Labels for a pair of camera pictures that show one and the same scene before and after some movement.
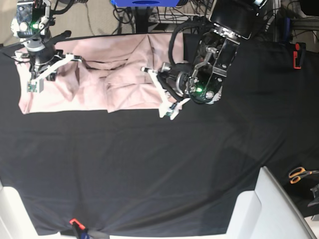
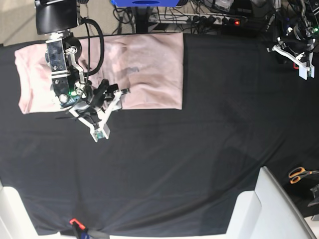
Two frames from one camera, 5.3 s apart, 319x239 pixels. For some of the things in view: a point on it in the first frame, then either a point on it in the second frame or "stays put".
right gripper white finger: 167,106 -> 303,68
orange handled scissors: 295,174 stays put
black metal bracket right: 315,191 stays put
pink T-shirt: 109,77 stays put
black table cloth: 134,174 stays put
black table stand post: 142,13 stays put
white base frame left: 15,221 stays put
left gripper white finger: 36,85 -> 101,132
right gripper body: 175,79 -> 305,46
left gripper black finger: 51,76 -> 118,105
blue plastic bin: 146,3 stays put
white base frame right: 269,211 stays put
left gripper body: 40,53 -> 96,95
